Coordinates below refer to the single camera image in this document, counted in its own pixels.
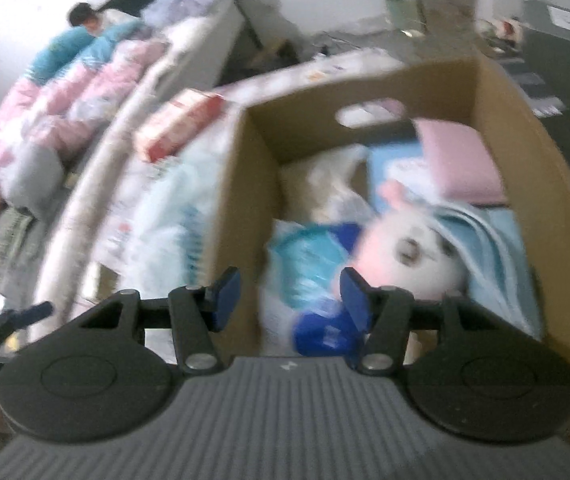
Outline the red pink wipes pack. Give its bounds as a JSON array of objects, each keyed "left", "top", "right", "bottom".
[{"left": 133, "top": 88, "right": 227, "bottom": 164}]

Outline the white plastic bag blue print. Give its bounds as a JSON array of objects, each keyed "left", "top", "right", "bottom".
[{"left": 96, "top": 144, "right": 234, "bottom": 287}]

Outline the pink pad pack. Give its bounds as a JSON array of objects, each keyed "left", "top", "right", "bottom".
[{"left": 414, "top": 119, "right": 509, "bottom": 207}]

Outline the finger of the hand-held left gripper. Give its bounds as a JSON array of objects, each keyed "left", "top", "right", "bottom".
[{"left": 0, "top": 301, "right": 54, "bottom": 342}]

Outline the grey pillow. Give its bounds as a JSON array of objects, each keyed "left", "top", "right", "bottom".
[{"left": 4, "top": 141, "right": 66, "bottom": 212}]

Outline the grey printed blanket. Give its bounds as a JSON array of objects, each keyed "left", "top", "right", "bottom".
[{"left": 0, "top": 204, "right": 42, "bottom": 287}]

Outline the clear plastic bag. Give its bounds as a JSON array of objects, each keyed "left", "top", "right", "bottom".
[{"left": 281, "top": 144, "right": 372, "bottom": 227}]

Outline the white blue diaper packet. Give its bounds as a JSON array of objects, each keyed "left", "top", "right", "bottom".
[{"left": 260, "top": 217, "right": 382, "bottom": 359}]

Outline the white pink plush toy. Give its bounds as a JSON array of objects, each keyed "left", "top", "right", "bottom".
[{"left": 352, "top": 181, "right": 469, "bottom": 302}]

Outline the brown cardboard box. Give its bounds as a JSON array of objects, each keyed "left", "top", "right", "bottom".
[{"left": 212, "top": 55, "right": 570, "bottom": 387}]

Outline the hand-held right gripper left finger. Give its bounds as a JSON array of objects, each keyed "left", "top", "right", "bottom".
[{"left": 77, "top": 266, "right": 243, "bottom": 374}]

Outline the pink patterned quilt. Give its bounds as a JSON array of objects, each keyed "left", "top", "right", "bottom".
[{"left": 0, "top": 35, "right": 172, "bottom": 282}]

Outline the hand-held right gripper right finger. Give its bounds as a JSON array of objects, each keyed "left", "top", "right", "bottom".
[{"left": 340, "top": 266, "right": 496, "bottom": 375}]

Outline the light blue packet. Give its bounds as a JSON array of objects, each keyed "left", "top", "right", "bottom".
[{"left": 366, "top": 142, "right": 466, "bottom": 212}]

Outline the light blue towel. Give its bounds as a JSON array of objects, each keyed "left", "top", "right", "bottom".
[{"left": 429, "top": 204, "right": 544, "bottom": 339}]

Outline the grey bedside cabinet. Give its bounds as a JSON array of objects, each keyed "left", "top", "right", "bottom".
[{"left": 239, "top": 0, "right": 312, "bottom": 77}]

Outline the white quilted mattress pad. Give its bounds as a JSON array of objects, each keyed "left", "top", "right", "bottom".
[{"left": 35, "top": 7, "right": 246, "bottom": 303}]

